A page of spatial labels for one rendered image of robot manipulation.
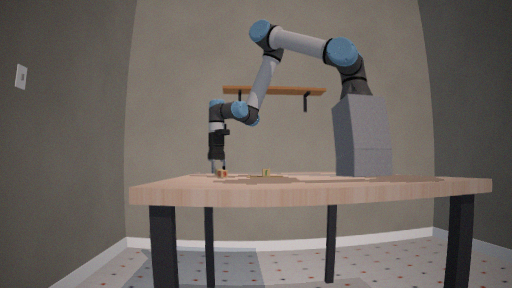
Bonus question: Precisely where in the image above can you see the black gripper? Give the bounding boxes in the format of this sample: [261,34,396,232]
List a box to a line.
[208,122,230,174]

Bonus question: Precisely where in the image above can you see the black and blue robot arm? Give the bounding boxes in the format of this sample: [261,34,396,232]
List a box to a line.
[209,19,373,126]

